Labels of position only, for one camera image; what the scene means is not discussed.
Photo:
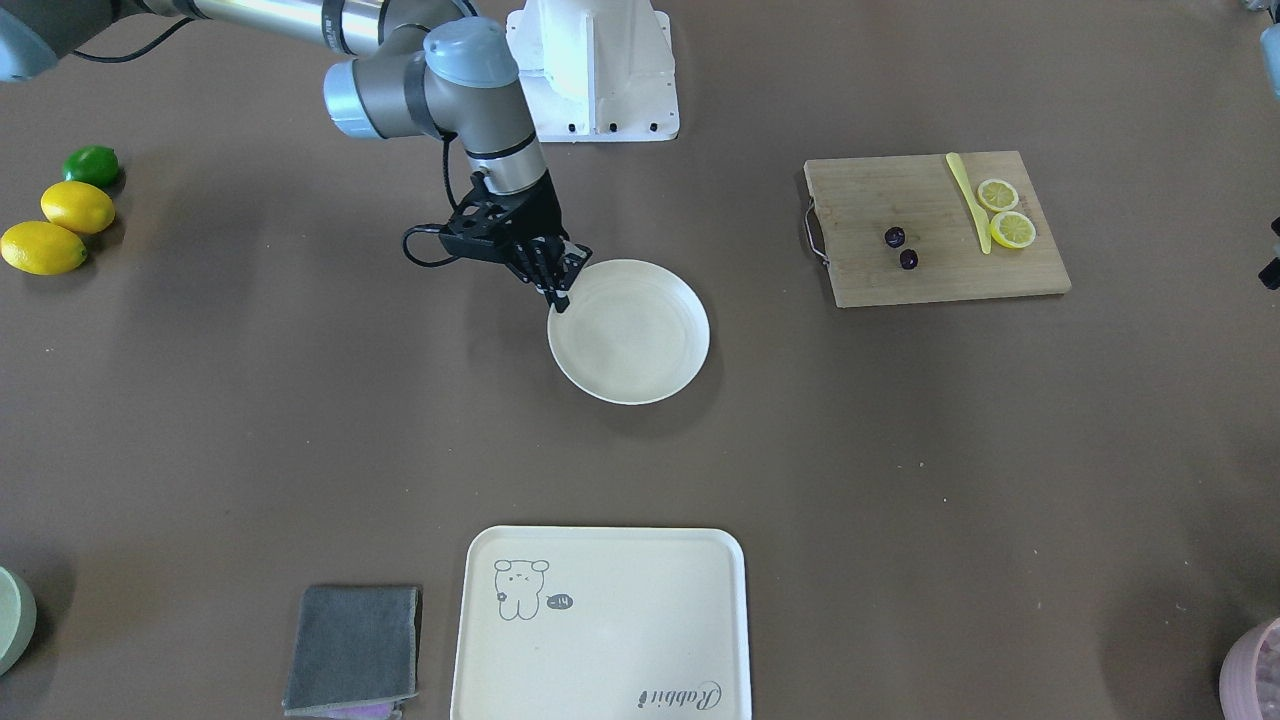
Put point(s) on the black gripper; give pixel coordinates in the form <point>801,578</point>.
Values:
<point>534,214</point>

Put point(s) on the cream round plate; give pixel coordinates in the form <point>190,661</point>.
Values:
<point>633,334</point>

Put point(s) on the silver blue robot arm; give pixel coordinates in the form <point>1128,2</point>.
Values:
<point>410,68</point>

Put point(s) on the cream rabbit tray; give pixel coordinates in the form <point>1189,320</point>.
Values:
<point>603,623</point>

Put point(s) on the bamboo cutting board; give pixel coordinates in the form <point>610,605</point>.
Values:
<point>855,200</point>

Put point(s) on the yellow plastic knife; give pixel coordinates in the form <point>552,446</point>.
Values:
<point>979,215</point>

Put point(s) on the grey folded cloth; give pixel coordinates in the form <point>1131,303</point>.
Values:
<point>354,653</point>

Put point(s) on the green lime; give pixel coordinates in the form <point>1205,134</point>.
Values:
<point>92,164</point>

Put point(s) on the whole yellow lemon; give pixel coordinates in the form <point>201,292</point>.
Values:
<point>43,248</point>
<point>80,207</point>

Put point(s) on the pink bowl with ice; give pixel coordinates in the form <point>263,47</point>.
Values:
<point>1249,675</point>

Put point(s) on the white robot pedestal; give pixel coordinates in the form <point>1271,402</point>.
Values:
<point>596,71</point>

